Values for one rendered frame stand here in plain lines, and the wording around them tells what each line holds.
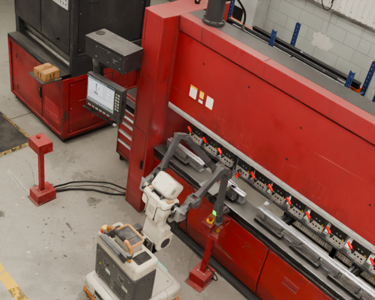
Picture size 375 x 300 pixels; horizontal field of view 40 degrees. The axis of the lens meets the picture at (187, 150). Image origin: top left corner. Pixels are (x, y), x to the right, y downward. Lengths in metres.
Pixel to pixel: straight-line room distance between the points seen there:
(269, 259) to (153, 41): 2.19
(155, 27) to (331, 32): 4.65
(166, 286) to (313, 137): 1.90
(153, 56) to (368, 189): 2.18
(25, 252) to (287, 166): 2.70
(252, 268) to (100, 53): 2.41
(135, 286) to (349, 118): 2.13
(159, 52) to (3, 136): 2.85
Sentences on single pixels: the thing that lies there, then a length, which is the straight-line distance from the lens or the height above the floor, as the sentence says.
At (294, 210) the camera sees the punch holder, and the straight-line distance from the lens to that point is 4.47.
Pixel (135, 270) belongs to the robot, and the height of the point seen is 0.81.
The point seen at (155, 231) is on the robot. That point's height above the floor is 0.85.
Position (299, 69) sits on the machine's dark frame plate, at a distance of 4.17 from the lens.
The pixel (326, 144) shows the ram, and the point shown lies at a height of 1.95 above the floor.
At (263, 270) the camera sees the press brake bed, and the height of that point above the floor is 0.50.
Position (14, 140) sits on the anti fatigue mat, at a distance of 6.79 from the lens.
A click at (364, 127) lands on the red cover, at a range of 3.80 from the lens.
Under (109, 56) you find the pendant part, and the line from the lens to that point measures 4.78.
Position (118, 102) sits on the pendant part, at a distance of 4.86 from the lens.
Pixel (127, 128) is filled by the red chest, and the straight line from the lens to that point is 6.10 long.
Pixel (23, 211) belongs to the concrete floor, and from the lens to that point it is 5.85.
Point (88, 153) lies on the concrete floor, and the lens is 6.61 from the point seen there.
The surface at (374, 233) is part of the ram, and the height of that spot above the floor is 1.50.
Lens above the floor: 4.08
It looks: 37 degrees down
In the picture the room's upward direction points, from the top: 11 degrees clockwise
